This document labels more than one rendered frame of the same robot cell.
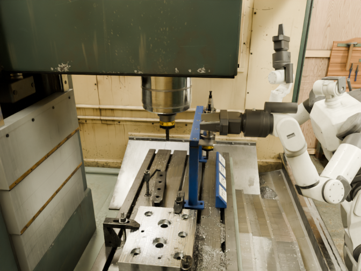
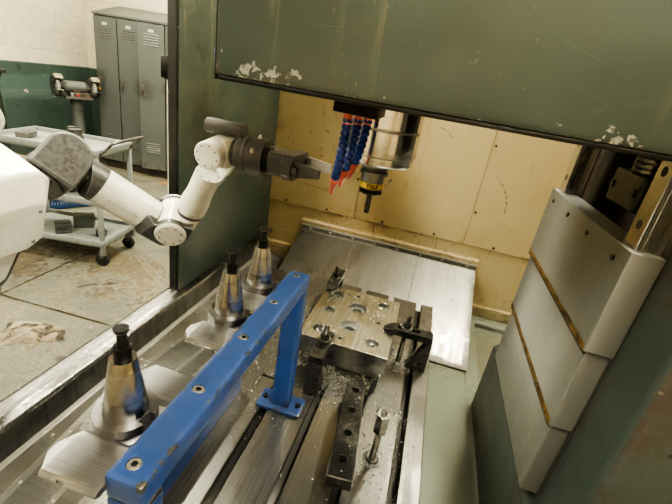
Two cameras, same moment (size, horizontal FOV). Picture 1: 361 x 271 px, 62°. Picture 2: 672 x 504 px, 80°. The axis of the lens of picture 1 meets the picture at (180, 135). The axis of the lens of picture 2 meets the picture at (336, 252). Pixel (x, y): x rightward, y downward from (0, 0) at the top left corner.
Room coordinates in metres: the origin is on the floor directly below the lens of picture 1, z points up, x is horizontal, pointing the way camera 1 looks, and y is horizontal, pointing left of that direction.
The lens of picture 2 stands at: (1.79, 0.06, 1.57)
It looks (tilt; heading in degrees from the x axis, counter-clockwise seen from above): 23 degrees down; 185
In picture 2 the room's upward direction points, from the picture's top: 10 degrees clockwise
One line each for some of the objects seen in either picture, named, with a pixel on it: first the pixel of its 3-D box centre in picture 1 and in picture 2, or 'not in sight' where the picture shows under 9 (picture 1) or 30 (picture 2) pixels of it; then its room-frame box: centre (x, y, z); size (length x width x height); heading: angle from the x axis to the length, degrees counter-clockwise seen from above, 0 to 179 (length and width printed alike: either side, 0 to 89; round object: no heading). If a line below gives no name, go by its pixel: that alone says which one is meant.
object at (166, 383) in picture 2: not in sight; (160, 384); (1.44, -0.15, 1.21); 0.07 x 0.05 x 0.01; 84
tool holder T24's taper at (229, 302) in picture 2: not in sight; (230, 290); (1.28, -0.13, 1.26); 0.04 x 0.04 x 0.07
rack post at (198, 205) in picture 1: (193, 176); (288, 350); (1.12, -0.06, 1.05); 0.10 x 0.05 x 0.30; 84
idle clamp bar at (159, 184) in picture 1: (159, 191); (347, 432); (1.19, 0.10, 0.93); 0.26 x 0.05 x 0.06; 179
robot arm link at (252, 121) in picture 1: (238, 121); (275, 159); (0.89, -0.18, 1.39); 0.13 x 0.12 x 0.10; 174
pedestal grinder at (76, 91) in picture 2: not in sight; (78, 123); (-2.95, -3.81, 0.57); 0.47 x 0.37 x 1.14; 146
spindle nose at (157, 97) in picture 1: (166, 87); (381, 132); (0.92, 0.04, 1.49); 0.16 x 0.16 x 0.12
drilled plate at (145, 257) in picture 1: (161, 238); (352, 323); (0.84, 0.07, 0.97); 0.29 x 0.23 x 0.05; 174
